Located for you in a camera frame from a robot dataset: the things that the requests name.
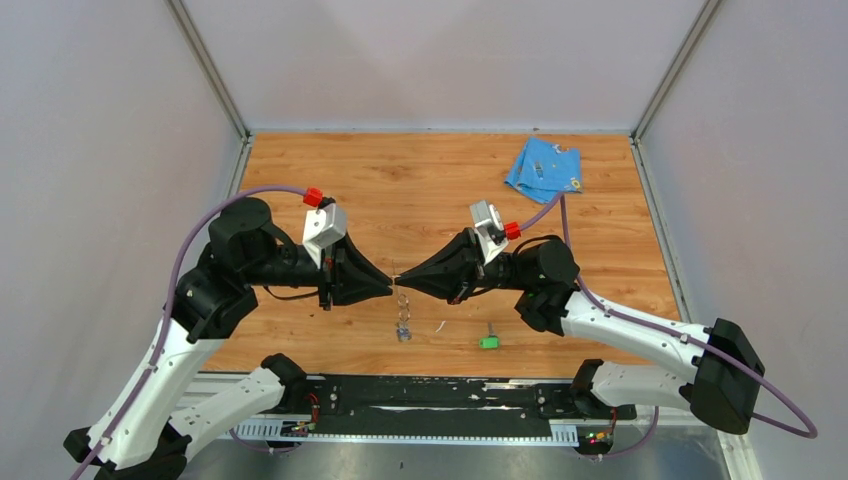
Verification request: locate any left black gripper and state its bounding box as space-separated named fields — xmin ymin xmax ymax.
xmin=246 ymin=225 xmax=394 ymax=308

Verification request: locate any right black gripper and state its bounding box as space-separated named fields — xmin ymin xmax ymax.
xmin=394 ymin=229 xmax=532 ymax=307

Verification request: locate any key with green tag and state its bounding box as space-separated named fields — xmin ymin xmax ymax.
xmin=478 ymin=322 xmax=500 ymax=350

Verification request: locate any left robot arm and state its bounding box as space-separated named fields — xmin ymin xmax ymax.
xmin=63 ymin=192 xmax=392 ymax=479

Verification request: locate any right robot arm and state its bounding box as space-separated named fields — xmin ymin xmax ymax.
xmin=395 ymin=228 xmax=764 ymax=435

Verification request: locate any folded blue cloth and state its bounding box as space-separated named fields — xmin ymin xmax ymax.
xmin=504 ymin=137 xmax=584 ymax=204

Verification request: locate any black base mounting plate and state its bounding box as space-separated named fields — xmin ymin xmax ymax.
xmin=269 ymin=374 xmax=637 ymax=439

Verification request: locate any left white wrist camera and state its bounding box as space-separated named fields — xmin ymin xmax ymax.
xmin=302 ymin=203 xmax=348 ymax=251

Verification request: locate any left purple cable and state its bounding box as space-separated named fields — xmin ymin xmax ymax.
xmin=66 ymin=184 xmax=326 ymax=480

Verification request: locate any purple cable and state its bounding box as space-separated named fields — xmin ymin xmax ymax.
xmin=66 ymin=184 xmax=326 ymax=480
xmin=503 ymin=192 xmax=819 ymax=441

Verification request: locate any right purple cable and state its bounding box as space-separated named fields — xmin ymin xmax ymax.
xmin=503 ymin=192 xmax=819 ymax=441

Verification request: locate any white slotted cable duct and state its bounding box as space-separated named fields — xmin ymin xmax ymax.
xmin=162 ymin=420 xmax=580 ymax=446

